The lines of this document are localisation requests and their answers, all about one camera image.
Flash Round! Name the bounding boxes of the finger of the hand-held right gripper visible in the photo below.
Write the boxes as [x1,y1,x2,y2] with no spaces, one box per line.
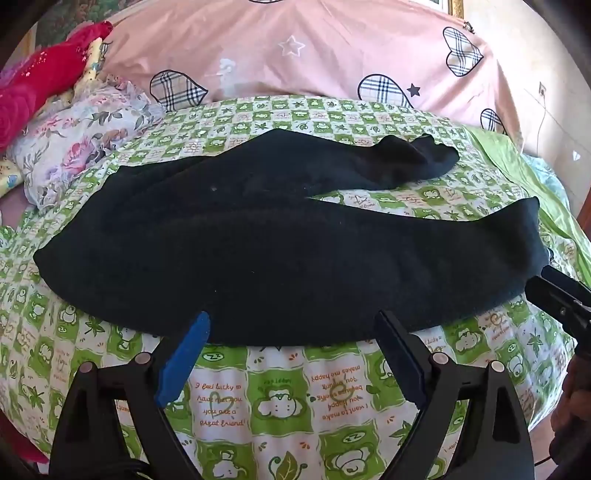
[525,265,591,344]

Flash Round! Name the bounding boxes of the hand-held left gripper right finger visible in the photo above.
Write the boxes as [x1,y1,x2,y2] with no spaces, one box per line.
[374,310,536,480]

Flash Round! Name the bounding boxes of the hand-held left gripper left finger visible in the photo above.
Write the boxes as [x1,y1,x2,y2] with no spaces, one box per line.
[50,311,213,480]

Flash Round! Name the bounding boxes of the black pants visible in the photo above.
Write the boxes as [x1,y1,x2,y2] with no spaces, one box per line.
[33,128,555,347]

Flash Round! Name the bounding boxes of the person's right hand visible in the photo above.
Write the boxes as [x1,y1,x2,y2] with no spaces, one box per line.
[567,342,591,418]

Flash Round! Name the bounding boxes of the green white printed bedsheet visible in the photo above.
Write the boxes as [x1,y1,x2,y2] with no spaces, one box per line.
[0,95,578,480]

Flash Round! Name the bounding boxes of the light blue cloth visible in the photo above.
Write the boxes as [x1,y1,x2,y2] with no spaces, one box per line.
[522,154,568,204]

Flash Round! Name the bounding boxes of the plain light green sheet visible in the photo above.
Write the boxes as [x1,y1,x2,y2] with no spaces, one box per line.
[466,127,573,287]

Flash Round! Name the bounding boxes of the mauve mattress cover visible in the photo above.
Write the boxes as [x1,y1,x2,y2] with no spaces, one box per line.
[0,185,35,223]

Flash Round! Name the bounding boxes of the floral ruffled pillow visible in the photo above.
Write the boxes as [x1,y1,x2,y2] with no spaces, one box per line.
[7,78,164,210]

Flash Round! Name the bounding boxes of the red sequined blanket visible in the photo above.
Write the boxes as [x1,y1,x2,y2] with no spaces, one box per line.
[0,21,114,148]

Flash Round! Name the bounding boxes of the pink heart-patterned pillow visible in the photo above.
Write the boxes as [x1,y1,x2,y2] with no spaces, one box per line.
[99,0,525,153]

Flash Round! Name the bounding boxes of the gold picture frame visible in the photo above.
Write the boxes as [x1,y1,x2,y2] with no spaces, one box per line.
[431,0,465,19]

